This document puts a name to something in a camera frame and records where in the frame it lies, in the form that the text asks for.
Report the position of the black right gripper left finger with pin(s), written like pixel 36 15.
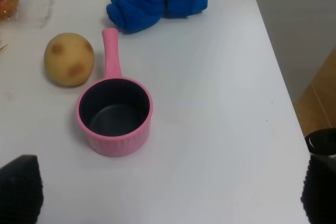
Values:
pixel 21 190

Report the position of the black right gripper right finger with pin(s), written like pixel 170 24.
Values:
pixel 318 195

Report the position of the pink saucepan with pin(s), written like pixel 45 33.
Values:
pixel 115 112

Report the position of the tan potato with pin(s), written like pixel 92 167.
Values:
pixel 69 60

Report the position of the wrapped fruit tart pastry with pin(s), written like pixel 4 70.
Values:
pixel 26 13

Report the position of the blue rolled towel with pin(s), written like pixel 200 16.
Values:
pixel 132 16

